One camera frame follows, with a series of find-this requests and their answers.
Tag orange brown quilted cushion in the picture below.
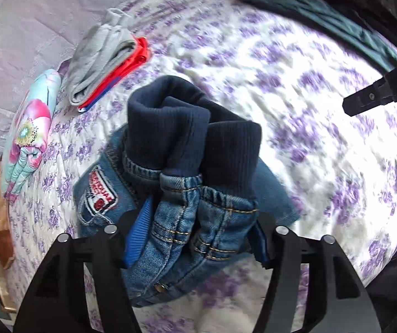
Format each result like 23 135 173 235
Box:
0 158 16 269

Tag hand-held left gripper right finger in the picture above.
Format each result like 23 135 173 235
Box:
252 211 383 333

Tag purple floral bed sheet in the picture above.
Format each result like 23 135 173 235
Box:
6 0 397 333

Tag white lace cover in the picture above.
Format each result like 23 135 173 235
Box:
0 0 145 176

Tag folded red garment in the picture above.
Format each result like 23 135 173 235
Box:
77 36 152 113

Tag folded grey garment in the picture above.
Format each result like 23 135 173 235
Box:
67 9 138 107

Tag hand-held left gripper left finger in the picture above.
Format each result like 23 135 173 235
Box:
13 194 155 333

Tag teal pants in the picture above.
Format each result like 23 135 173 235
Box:
236 0 397 74

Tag blue denim pants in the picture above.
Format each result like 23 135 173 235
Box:
74 75 302 308

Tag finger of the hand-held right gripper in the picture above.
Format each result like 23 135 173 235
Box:
343 76 395 117

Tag folded floral quilt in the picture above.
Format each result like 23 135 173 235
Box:
1 69 62 195

